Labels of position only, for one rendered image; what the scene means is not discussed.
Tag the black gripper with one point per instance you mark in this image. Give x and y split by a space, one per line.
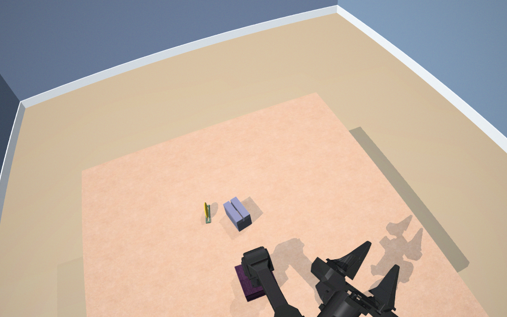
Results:
342 304

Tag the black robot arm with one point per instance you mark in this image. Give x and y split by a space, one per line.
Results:
257 266

